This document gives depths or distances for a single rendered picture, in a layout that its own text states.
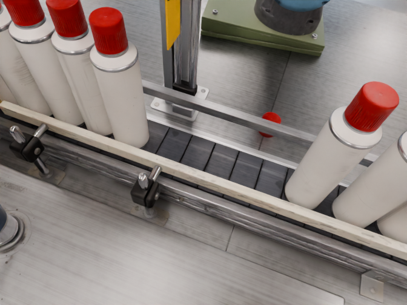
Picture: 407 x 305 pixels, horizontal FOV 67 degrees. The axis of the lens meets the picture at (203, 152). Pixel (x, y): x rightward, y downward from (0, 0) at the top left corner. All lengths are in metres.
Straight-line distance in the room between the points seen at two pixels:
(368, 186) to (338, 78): 0.37
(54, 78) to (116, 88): 0.10
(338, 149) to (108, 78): 0.25
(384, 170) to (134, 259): 0.30
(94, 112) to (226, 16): 0.40
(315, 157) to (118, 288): 0.27
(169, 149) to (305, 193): 0.20
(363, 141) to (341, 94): 0.37
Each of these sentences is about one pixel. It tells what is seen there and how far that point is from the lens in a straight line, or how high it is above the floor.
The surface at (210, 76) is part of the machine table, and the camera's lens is 0.64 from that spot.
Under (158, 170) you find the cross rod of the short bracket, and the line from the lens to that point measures 0.41.
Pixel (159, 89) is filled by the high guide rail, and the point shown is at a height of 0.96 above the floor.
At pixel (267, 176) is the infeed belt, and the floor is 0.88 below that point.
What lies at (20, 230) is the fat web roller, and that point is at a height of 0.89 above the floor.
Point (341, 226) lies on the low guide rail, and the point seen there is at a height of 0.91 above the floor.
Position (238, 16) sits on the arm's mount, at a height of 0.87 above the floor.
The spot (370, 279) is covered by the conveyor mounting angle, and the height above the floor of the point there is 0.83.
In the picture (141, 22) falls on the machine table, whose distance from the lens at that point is 0.78.
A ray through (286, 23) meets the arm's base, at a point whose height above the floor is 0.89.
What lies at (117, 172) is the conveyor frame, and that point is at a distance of 0.48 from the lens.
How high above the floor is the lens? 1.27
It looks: 57 degrees down
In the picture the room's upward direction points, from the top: 7 degrees clockwise
